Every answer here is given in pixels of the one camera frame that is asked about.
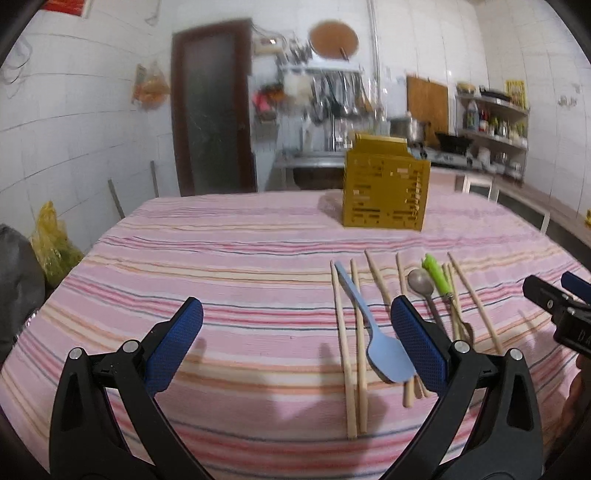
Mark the grey metal spoon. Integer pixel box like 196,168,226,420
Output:
407,268,475,345

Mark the wooden chopstick middle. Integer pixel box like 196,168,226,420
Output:
365,250,431,408

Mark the wooden chopstick beside spoon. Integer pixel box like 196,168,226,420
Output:
396,253,416,408

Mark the wooden chopstick near green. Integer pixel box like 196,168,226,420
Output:
443,262,468,341

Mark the light blue plastic spoon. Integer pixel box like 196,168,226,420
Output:
334,262,416,383

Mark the wooden chopstick far left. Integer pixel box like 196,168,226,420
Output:
331,262,358,440

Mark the gas stove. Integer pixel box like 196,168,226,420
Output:
409,145,473,170

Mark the black wok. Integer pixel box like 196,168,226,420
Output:
435,132,473,156

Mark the yellow plastic bag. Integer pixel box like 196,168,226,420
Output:
31,201,84,288

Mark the pink striped tablecloth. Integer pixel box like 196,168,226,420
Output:
1,189,587,479

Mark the yellow slotted utensil holder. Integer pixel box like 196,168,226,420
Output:
342,134,431,231

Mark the steel cooking pot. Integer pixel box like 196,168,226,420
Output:
389,116,430,144

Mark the wooden cutting board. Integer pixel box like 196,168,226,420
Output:
407,76,449,133

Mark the steel sink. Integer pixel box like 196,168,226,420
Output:
271,150,346,190

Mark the hanging utensil rack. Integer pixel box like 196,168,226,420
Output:
277,60,374,125

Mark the round woven tray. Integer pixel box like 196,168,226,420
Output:
308,20,359,60

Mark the orange hanging plastic bag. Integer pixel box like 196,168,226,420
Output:
131,60,170,110

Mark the dark brown door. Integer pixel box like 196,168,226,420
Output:
170,19,257,196

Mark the green handled utensil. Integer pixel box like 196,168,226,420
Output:
422,253,452,298

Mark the corner wall shelf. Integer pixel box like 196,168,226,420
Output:
454,88,530,183

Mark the yellow wall poster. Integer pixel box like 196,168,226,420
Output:
505,80,528,109

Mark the red wall calendar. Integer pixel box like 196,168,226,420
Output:
42,0,92,18

